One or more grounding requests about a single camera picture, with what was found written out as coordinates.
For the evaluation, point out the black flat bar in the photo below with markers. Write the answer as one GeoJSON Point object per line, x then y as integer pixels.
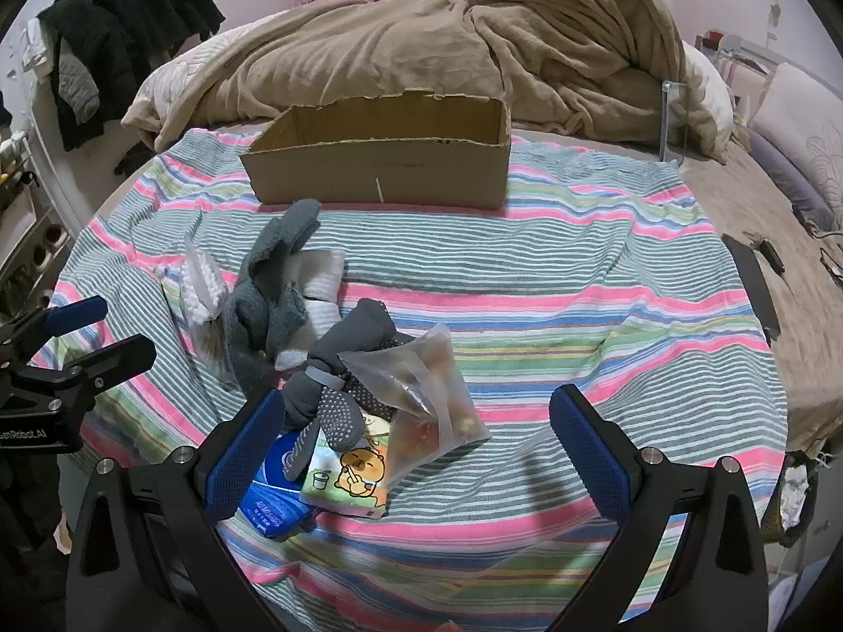
{"type": "Point", "coordinates": [754, 286]}

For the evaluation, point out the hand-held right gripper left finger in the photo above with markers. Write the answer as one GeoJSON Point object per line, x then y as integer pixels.
{"type": "Point", "coordinates": [237, 464]}

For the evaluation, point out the grey dotted anti-slip sock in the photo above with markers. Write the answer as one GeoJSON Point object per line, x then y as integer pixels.
{"type": "Point", "coordinates": [342, 355]}

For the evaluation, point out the grey fuzzy sock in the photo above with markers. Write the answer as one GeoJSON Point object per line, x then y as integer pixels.
{"type": "Point", "coordinates": [290, 234]}
{"type": "Point", "coordinates": [253, 322]}

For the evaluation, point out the dark mesh bag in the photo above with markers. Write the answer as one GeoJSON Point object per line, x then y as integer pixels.
{"type": "Point", "coordinates": [797, 494]}

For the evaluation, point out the clear plastic snack bag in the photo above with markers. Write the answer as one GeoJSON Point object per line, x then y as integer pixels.
{"type": "Point", "coordinates": [428, 408]}

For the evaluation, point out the beige fleece blanket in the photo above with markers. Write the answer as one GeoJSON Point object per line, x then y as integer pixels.
{"type": "Point", "coordinates": [395, 52]}

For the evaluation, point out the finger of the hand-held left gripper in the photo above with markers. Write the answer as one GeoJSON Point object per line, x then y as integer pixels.
{"type": "Point", "coordinates": [112, 357]}
{"type": "Point", "coordinates": [79, 313]}

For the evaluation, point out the floral cream cushion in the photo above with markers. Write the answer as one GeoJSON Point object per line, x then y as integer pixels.
{"type": "Point", "coordinates": [807, 125]}

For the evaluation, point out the cream patterned quilt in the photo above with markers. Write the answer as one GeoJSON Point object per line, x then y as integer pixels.
{"type": "Point", "coordinates": [174, 79]}

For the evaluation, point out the black hanging jackets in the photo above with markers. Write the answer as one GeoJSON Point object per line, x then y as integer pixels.
{"type": "Point", "coordinates": [125, 13]}

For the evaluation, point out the white pillow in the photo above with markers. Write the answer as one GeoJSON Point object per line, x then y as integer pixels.
{"type": "Point", "coordinates": [712, 99]}

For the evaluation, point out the brown cardboard box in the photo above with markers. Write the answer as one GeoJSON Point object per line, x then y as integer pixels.
{"type": "Point", "coordinates": [369, 171]}

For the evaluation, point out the metal storage shelf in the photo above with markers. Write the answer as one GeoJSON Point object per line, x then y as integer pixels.
{"type": "Point", "coordinates": [23, 210]}

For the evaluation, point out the striped pastel blanket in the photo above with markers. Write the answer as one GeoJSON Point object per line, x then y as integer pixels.
{"type": "Point", "coordinates": [527, 276]}

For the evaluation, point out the grey hanging garment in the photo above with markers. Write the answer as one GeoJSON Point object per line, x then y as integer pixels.
{"type": "Point", "coordinates": [78, 85]}

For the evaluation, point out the green cartoon tissue packet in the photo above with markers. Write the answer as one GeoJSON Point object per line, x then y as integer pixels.
{"type": "Point", "coordinates": [349, 474]}

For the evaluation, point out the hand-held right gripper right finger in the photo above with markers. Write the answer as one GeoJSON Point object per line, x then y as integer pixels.
{"type": "Point", "coordinates": [593, 464]}

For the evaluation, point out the bag of cotton swabs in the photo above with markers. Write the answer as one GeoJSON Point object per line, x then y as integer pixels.
{"type": "Point", "coordinates": [197, 289]}

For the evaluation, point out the brown bed sheet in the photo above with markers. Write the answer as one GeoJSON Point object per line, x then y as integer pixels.
{"type": "Point", "coordinates": [810, 342]}

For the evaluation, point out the upright smartphone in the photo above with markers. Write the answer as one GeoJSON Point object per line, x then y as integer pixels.
{"type": "Point", "coordinates": [672, 122]}

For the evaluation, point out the navy sock with white band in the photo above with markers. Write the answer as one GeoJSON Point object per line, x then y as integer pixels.
{"type": "Point", "coordinates": [276, 494]}

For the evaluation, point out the blue-grey pillow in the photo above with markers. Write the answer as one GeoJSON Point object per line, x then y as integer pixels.
{"type": "Point", "coordinates": [784, 174]}

